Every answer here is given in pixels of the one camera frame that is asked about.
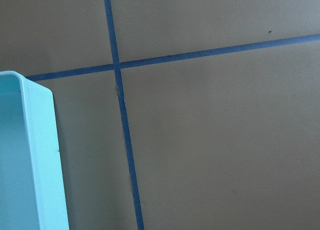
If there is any light blue plastic bin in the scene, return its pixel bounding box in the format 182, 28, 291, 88
0, 71, 69, 230

